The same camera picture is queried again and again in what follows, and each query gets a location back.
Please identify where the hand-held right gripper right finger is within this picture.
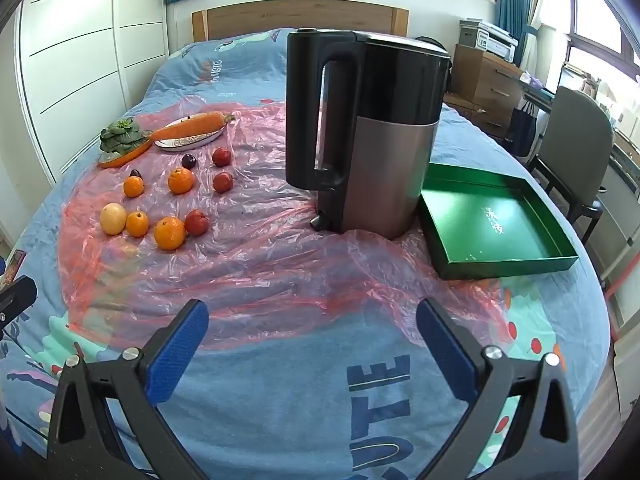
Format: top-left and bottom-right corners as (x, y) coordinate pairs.
(416, 297), (581, 480)

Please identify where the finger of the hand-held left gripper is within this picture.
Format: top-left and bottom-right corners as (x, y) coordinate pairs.
(0, 275), (38, 333)

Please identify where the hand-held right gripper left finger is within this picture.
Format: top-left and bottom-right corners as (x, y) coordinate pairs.
(47, 298), (210, 480)

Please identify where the large orange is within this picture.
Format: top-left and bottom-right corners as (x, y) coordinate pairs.
(153, 216), (186, 251)

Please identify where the yellow round fruit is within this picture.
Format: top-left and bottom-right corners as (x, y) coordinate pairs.
(100, 203), (127, 235)

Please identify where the green shallow box tray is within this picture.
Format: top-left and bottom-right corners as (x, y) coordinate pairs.
(417, 162), (580, 281)

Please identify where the medium orange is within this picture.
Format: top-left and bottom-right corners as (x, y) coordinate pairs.
(167, 167), (194, 195)

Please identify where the red printed packet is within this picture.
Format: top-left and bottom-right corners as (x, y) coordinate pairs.
(2, 250), (26, 286)

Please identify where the pink plastic sheet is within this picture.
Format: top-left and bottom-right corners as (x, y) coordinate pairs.
(57, 97), (511, 346)

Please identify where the orange oval plate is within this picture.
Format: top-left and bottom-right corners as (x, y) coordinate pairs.
(97, 131), (155, 169)

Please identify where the green bok choy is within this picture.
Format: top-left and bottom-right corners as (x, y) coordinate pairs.
(99, 118), (151, 155)

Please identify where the black and steel electric kettle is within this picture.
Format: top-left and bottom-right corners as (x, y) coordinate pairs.
(285, 29), (452, 241)

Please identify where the white patterned oval plate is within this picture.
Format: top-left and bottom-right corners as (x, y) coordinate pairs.
(153, 119), (226, 153)

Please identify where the large carrot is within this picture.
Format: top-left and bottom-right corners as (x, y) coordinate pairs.
(150, 111), (237, 142)

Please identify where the dark blue bag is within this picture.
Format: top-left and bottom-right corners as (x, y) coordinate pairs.
(507, 100), (538, 157)

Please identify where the grey chair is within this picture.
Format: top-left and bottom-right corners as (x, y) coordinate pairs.
(528, 86), (616, 243)

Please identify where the white wardrobe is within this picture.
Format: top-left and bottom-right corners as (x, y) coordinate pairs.
(15, 0), (171, 186)

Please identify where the wooden drawer dresser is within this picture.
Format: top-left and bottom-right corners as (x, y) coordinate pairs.
(452, 44), (526, 141)

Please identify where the dark desk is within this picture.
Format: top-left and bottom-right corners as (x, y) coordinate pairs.
(517, 72), (561, 111)

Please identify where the wooden bed headboard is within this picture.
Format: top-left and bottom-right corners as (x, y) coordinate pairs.
(192, 7), (410, 43)

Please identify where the window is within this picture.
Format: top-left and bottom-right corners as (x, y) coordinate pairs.
(567, 0), (640, 126)

